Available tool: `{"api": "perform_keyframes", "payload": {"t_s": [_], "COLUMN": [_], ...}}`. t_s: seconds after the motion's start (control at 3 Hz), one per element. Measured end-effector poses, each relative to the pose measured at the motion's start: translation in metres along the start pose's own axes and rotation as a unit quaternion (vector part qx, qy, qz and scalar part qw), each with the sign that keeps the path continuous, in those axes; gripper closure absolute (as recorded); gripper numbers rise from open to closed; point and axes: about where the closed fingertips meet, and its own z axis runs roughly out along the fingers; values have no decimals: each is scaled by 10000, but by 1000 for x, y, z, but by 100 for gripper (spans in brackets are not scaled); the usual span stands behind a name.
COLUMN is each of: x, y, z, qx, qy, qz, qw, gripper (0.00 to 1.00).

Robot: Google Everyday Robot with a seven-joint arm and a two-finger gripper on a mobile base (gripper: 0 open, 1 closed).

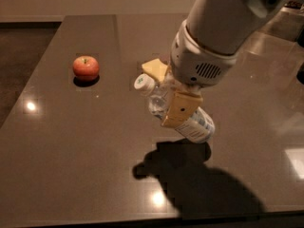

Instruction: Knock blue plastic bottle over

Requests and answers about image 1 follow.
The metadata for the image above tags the yellow sponge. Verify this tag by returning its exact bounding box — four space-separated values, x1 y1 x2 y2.
142 59 168 83

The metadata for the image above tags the clear plastic water bottle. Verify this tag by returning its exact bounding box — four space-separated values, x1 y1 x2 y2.
134 73 215 143

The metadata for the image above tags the bowl of dark snacks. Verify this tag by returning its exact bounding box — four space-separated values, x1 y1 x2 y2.
284 1 303 10

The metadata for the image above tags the metal box on table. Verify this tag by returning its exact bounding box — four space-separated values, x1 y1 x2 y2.
258 8 304 42

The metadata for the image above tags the red apple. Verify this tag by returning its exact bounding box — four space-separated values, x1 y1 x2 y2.
72 56 100 82

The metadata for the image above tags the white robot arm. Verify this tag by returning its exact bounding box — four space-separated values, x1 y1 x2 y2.
161 0 303 128

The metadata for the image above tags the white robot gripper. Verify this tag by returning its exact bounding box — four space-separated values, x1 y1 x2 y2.
161 21 237 128

